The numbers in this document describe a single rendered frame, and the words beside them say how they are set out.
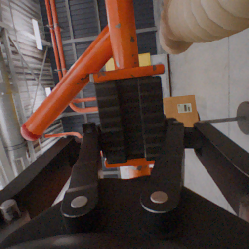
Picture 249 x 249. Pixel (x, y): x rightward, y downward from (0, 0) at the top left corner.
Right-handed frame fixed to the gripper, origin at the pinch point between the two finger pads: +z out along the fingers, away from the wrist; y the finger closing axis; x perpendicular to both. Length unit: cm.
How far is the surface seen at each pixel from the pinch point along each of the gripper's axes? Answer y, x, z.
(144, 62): 25, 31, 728
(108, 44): -1.4, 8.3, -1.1
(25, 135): -11.6, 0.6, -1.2
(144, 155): 0.8, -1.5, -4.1
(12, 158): -376, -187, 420
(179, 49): 5.6, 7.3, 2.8
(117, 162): -1.5, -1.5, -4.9
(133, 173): -0.5, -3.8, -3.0
